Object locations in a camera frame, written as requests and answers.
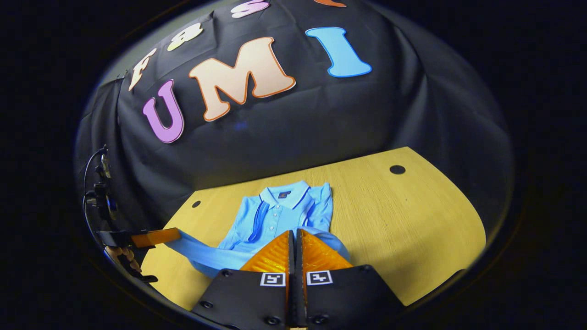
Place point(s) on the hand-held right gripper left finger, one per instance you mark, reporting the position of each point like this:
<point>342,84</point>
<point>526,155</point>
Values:
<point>250,298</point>

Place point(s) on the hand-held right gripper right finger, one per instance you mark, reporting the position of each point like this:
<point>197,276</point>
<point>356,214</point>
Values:
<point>339,298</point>

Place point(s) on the black backdrop cloth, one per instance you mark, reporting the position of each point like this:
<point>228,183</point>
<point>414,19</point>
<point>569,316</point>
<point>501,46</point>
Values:
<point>344,119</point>

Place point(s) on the light blue T-shirt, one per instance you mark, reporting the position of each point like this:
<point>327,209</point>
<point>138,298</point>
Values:
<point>275,215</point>

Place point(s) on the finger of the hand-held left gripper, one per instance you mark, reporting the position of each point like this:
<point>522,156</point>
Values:
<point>156,237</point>

